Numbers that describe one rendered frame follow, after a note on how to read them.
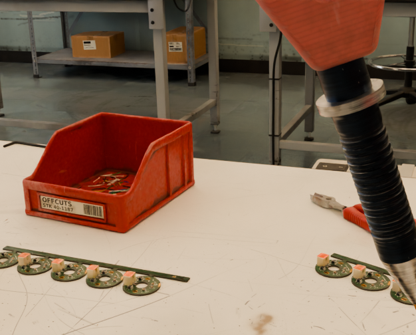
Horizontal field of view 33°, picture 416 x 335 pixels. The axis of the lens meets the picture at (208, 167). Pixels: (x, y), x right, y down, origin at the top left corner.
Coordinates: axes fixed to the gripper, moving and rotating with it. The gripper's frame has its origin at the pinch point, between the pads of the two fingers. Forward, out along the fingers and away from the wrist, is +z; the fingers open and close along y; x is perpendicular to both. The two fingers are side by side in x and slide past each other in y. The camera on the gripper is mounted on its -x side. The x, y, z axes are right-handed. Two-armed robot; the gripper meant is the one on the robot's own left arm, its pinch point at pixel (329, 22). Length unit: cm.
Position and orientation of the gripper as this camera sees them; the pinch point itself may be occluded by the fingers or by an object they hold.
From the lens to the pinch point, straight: 16.3
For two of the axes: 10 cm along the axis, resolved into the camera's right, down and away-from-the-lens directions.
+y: -0.1, -3.3, 9.4
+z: 3.3, 8.9, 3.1
